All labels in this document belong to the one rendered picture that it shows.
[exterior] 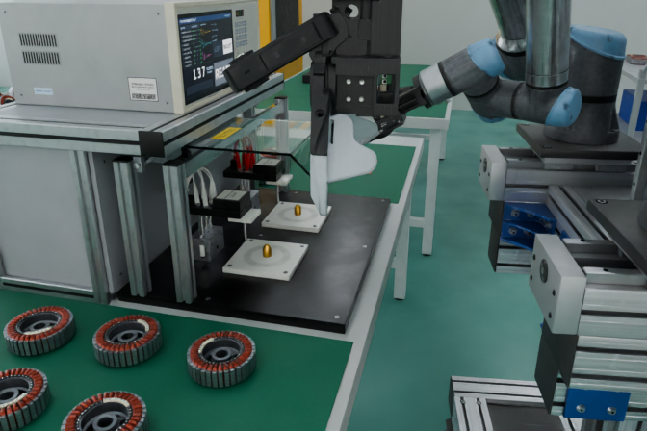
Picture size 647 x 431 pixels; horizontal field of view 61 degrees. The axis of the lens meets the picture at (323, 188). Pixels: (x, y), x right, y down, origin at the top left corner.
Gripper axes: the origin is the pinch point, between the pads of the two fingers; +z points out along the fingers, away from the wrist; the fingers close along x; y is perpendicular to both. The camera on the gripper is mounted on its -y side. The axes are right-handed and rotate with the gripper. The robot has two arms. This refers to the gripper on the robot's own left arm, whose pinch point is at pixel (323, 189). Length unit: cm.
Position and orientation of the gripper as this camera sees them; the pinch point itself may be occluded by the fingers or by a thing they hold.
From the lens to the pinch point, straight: 56.8
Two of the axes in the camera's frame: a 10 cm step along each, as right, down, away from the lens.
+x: 1.0, -3.5, 9.3
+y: 9.9, 0.4, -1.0
